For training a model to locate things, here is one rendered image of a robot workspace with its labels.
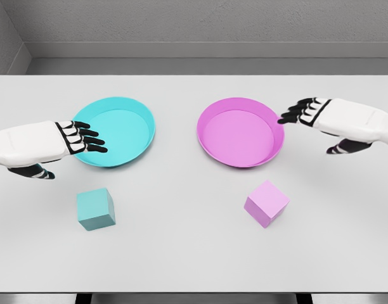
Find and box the cyan round plate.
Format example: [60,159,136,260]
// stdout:
[70,97,157,168]

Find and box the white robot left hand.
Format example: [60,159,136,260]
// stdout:
[1,120,108,181]

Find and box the cyan cube block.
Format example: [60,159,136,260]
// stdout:
[76,187,117,232]

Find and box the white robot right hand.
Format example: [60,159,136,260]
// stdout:
[277,97,384,155]

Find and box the pink cube block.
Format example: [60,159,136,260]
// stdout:
[243,179,290,229]

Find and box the pink round plate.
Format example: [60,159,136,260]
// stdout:
[196,97,286,170]

